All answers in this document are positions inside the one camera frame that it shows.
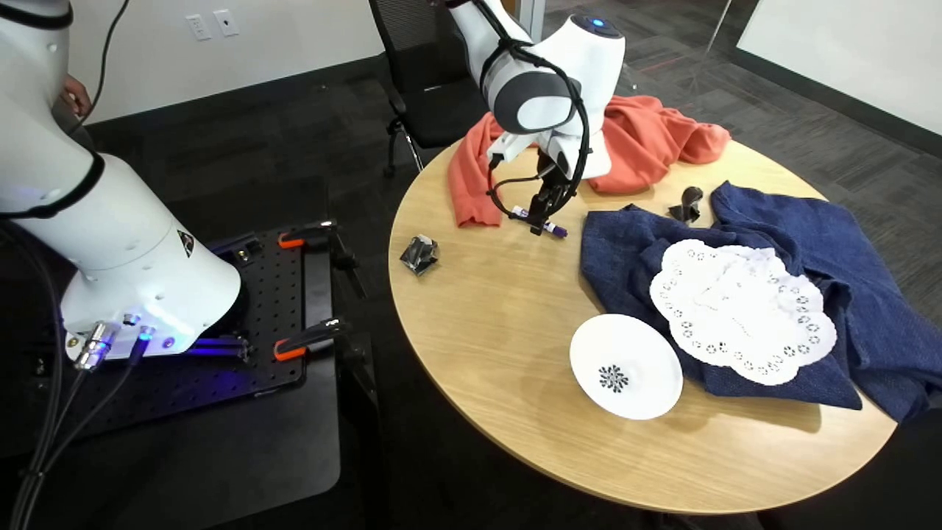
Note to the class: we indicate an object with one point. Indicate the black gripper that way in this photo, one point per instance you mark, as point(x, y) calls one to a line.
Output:
point(552, 192)

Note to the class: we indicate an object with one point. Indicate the purple marker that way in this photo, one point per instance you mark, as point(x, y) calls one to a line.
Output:
point(553, 230)

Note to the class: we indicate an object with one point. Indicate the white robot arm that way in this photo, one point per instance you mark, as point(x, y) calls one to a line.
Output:
point(549, 96)

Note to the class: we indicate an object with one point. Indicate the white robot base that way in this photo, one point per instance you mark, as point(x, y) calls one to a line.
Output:
point(142, 282)

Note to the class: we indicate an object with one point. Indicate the white bowl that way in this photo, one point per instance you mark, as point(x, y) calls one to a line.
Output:
point(624, 367)

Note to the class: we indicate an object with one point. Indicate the orange cloth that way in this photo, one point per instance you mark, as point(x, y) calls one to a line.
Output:
point(641, 139)

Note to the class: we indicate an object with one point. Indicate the small black object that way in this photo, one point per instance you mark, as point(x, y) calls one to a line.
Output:
point(689, 204)

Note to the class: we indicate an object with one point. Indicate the small black clip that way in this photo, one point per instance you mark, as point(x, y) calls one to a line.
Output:
point(419, 255)

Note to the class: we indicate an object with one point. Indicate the black office chair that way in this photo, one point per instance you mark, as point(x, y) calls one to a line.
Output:
point(429, 93)

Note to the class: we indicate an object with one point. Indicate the white lace doily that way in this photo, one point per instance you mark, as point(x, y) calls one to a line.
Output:
point(736, 308)

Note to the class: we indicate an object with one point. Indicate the orange black clamp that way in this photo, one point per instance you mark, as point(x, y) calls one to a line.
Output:
point(306, 339)
point(306, 236)

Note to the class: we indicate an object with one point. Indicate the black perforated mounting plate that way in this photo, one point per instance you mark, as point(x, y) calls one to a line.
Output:
point(284, 294)

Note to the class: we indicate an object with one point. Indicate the navy blue cloth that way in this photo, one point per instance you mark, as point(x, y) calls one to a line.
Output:
point(883, 350)

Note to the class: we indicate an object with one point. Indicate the wall outlet plate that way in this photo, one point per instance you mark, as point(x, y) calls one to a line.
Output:
point(215, 24)

